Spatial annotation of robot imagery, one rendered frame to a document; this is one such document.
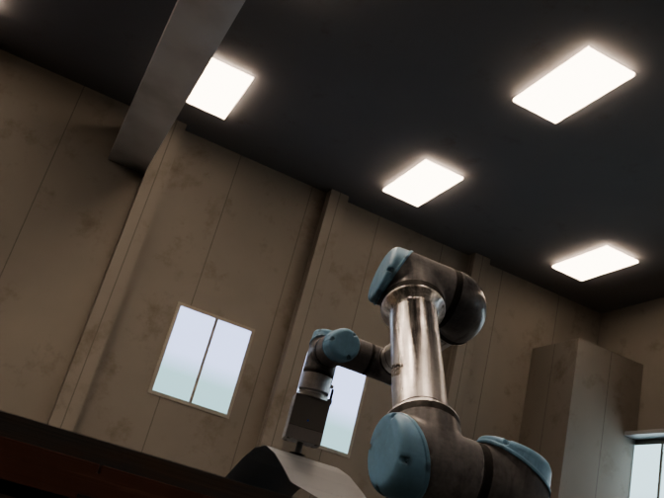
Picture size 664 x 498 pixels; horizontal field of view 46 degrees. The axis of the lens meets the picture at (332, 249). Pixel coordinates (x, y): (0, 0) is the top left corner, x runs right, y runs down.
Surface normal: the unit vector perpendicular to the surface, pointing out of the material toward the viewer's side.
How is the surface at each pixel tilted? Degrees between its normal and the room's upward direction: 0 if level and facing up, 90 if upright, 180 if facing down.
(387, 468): 94
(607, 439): 90
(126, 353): 90
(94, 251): 90
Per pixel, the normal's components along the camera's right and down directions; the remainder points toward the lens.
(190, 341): 0.41, -0.25
